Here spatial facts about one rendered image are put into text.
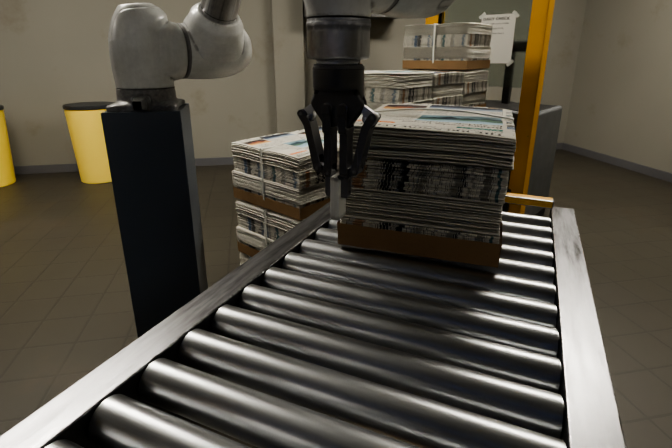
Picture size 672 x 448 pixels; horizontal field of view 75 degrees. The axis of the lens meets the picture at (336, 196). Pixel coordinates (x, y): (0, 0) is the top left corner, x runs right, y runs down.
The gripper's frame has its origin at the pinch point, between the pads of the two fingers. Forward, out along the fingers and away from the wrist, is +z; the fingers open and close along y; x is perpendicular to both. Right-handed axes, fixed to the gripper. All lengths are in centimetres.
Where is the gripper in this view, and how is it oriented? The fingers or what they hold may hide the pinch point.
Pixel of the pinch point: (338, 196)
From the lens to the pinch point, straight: 69.2
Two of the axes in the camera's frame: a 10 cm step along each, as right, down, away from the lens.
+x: -4.0, 2.9, -8.7
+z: 0.0, 9.5, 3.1
